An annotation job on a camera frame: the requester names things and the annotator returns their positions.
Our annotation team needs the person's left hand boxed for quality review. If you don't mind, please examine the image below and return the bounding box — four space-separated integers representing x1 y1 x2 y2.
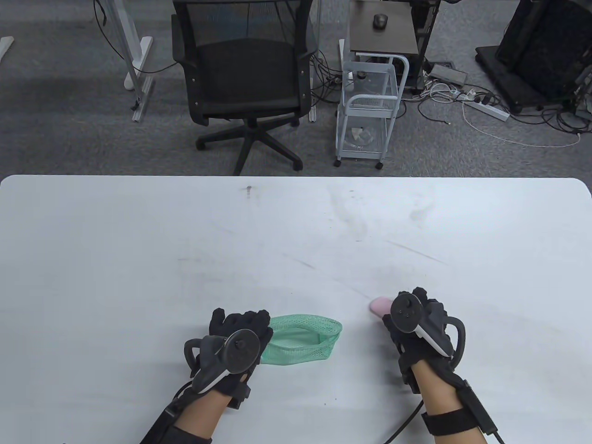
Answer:
208 308 273 408

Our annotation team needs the person's right hand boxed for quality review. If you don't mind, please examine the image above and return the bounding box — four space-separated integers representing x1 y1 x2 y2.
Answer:
382 287 465 394

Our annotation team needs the pink cleansing milk bottle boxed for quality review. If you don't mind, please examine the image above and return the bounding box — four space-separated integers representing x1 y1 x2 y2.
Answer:
369 297 394 319

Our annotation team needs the green mesh toiletry bag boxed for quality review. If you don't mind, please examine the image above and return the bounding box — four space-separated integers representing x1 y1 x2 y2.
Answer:
259 314 343 365

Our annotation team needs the person's right forearm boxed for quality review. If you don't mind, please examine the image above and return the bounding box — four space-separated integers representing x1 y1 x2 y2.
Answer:
412 361 491 444

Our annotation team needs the person's left forearm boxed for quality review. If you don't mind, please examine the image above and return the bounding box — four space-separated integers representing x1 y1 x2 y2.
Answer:
139 393 227 444

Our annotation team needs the dark grey hand controller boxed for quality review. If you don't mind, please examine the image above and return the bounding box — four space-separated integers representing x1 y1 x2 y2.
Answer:
184 329 260 394
390 292 466 370

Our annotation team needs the black wrist sensor box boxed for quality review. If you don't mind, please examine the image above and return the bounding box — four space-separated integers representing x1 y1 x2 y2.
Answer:
139 400 179 444
458 379 499 435

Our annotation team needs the crumpled clear plastic wrap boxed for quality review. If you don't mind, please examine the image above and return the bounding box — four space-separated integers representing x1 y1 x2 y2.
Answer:
350 127 378 148

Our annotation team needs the white power strip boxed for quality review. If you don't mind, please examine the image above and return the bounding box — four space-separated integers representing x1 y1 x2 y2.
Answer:
456 89 511 122

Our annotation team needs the grey power adapter box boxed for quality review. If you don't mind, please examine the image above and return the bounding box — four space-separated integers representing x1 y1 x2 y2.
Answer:
428 63 468 86

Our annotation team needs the black mesh office chair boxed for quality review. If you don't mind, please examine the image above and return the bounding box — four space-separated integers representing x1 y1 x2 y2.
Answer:
171 0 321 176

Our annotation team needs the dark brown side table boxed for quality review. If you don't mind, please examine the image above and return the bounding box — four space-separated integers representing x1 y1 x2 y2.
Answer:
348 0 420 57

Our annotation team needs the white desk leg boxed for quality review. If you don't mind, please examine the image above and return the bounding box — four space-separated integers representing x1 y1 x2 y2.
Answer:
99 0 154 91

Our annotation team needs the black wrist strap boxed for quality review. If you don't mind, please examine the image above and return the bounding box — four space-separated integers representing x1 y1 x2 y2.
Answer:
421 407 481 436

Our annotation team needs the black glove cable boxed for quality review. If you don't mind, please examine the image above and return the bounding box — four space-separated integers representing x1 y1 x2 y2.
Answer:
383 399 424 444

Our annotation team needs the white floor cable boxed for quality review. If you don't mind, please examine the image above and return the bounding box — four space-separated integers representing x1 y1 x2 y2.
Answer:
462 99 582 148

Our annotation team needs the white wire trolley cart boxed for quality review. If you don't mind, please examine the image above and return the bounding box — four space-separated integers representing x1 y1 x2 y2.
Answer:
335 52 410 170

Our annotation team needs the aluminium rail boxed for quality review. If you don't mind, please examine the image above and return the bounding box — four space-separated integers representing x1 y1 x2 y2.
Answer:
132 75 156 123
308 76 320 123

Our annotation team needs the bundle of black floor cables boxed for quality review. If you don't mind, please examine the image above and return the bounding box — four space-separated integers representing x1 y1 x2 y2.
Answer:
509 92 592 136

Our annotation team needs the tangle of black cables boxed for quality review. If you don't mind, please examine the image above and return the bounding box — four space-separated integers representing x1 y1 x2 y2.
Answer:
311 46 346 105

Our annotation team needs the black desk cable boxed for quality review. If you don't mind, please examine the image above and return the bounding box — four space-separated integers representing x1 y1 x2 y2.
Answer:
92 0 180 74

